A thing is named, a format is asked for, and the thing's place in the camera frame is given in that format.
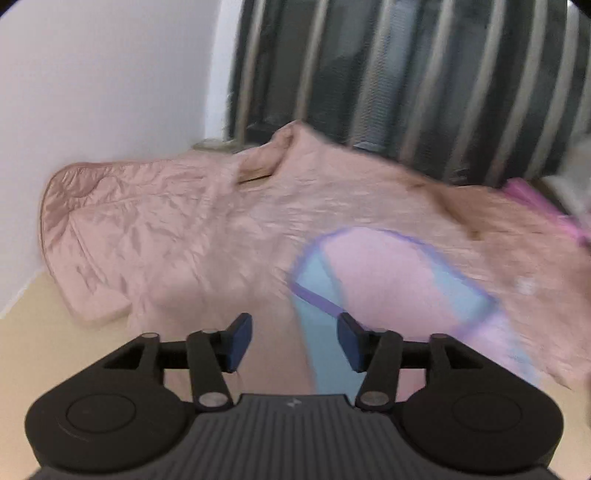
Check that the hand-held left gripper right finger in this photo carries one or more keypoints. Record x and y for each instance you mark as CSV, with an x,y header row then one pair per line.
x,y
348,344

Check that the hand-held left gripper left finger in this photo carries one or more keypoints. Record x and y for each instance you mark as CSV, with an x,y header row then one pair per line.
x,y
240,344

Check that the pink and blue small garment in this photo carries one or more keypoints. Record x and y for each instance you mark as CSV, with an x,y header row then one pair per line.
x,y
388,277

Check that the pink quilted jacket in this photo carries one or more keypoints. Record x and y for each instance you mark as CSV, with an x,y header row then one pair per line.
x,y
184,230

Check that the magenta cloth item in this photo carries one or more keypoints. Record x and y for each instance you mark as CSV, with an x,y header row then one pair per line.
x,y
545,203

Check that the dark window with blinds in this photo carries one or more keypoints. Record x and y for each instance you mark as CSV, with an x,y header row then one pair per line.
x,y
341,69

